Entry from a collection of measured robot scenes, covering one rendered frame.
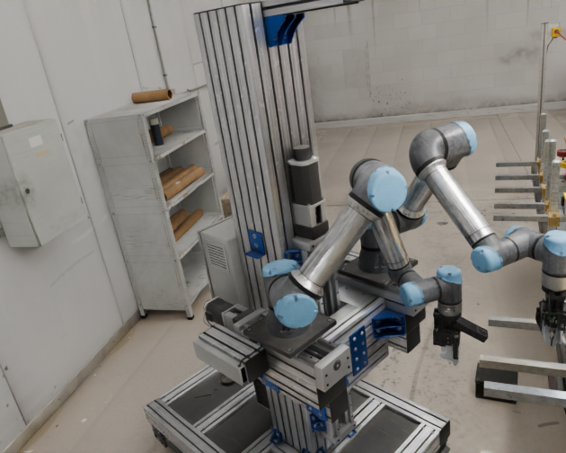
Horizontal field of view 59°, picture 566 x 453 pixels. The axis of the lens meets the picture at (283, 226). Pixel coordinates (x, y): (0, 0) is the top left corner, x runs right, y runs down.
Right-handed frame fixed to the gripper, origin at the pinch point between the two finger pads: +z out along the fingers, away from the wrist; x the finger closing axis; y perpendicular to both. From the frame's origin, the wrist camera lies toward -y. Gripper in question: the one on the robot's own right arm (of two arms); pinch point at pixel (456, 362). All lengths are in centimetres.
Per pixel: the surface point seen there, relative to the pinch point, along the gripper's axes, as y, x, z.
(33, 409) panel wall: 231, -1, 71
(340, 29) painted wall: 245, -753, -87
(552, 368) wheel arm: -28.0, 1.2, -3.2
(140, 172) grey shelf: 210, -117, -34
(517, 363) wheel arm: -18.1, 1.0, -3.2
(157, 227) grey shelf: 208, -117, 7
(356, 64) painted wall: 224, -755, -26
